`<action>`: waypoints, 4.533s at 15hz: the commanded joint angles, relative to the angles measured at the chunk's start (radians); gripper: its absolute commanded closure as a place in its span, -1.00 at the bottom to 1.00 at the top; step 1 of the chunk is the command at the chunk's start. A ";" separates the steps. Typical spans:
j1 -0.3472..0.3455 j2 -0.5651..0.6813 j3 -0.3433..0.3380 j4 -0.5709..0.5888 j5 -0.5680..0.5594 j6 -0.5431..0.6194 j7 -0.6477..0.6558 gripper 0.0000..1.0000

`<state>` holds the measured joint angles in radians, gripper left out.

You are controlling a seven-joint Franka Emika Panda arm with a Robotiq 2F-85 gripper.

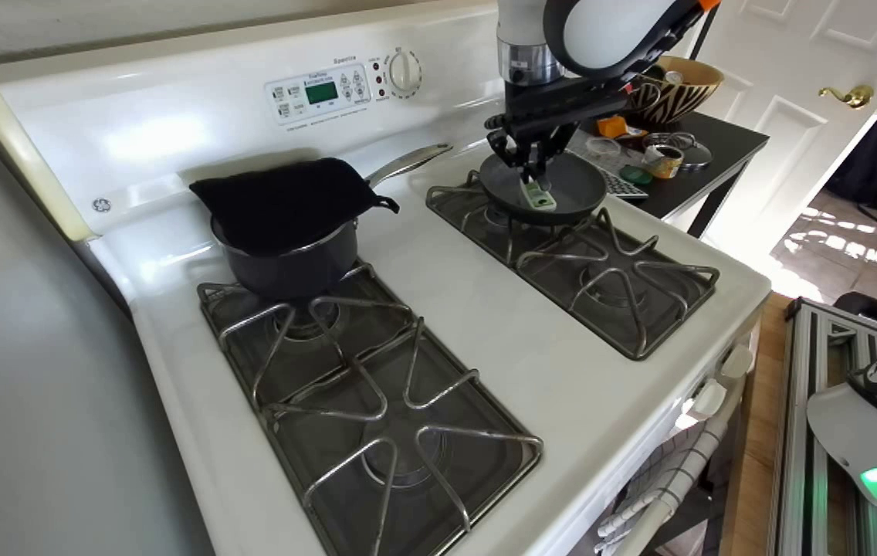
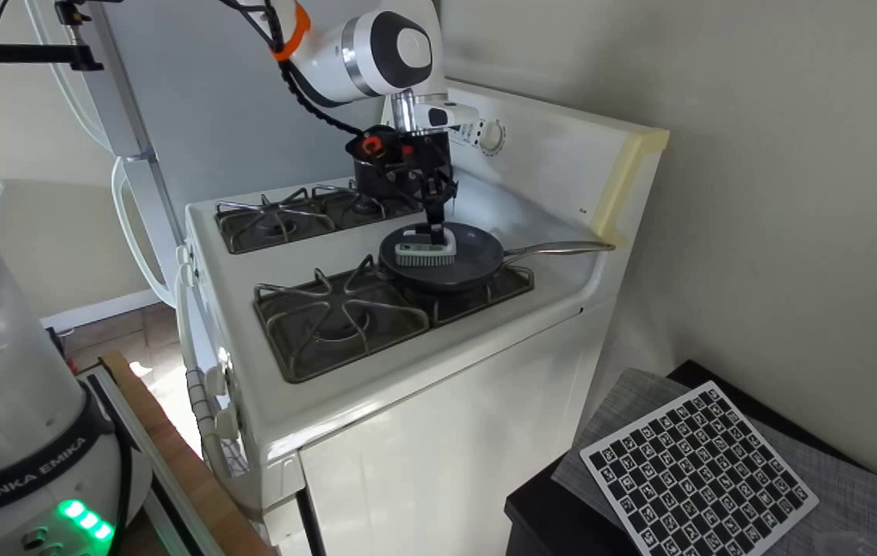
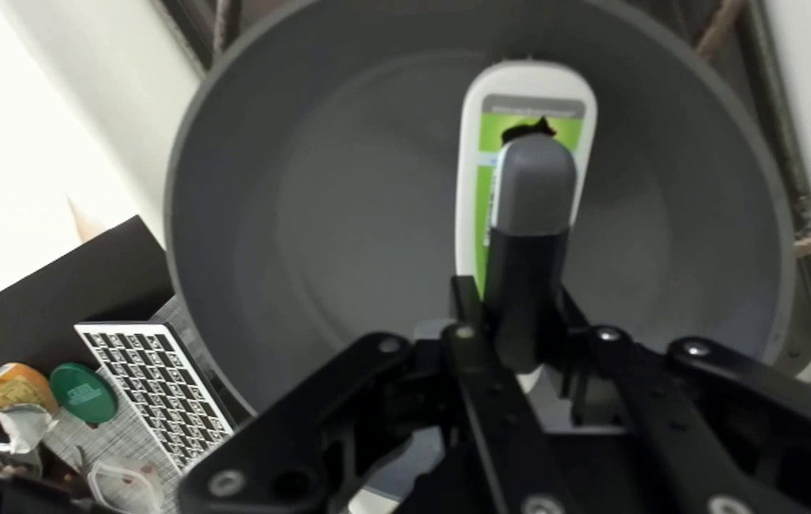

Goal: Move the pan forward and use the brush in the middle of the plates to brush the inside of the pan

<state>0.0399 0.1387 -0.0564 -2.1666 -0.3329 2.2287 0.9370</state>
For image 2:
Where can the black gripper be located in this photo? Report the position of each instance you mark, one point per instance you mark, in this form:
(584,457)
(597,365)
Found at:
(411,161)

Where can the white green scrub brush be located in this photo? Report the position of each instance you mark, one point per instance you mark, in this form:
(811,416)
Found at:
(425,253)

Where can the dark grey frying pan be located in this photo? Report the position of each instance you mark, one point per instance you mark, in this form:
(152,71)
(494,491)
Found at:
(474,269)

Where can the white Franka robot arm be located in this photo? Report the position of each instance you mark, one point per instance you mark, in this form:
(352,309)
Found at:
(355,56)

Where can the black grate under pan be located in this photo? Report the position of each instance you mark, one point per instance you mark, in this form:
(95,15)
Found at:
(345,318)

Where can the black saucepan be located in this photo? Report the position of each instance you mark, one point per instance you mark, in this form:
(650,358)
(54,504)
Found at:
(381,191)

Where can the round white stove dial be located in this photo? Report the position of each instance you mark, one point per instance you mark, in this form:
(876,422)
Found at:
(493,132)

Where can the black grate under pot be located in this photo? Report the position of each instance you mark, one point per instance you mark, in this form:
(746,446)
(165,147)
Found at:
(272,220)

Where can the white gas stove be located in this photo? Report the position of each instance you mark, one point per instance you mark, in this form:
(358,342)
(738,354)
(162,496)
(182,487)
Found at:
(440,434)

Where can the white refrigerator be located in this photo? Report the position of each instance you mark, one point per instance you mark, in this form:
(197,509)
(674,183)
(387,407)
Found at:
(181,104)

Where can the checked dish towel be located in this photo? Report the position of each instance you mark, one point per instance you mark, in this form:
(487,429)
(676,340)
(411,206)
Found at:
(217,422)

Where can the black low table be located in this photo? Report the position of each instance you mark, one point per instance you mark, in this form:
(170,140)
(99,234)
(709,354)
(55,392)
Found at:
(540,513)

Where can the wooden board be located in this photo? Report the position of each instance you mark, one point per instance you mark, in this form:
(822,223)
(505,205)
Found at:
(181,463)

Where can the checkered calibration board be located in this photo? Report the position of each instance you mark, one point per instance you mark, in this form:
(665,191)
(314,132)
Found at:
(696,473)

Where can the black pole with orange tape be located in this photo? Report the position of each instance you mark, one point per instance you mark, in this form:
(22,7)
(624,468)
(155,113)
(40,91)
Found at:
(26,50)

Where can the grey foam mat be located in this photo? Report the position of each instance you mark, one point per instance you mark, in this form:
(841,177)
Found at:
(871,513)

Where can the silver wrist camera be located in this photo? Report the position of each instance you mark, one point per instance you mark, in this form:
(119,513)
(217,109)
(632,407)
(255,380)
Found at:
(440,113)

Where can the metal robot mounting frame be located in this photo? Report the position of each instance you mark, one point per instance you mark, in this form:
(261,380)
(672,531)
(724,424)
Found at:
(165,525)

